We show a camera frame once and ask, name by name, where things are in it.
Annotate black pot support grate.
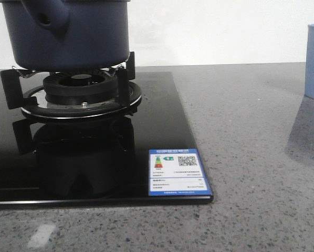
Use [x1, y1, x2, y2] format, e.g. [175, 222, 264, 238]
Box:
[0, 52, 141, 121]

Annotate dark blue cooking pot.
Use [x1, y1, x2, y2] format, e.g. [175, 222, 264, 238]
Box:
[0, 1, 130, 71]

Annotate blue energy label sticker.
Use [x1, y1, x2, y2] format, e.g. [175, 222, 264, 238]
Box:
[149, 149, 212, 196]

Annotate black gas burner head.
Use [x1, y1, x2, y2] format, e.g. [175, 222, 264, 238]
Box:
[43, 70, 118, 105]

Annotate black glass gas cooktop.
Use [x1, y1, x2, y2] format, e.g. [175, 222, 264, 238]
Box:
[0, 72, 213, 209]

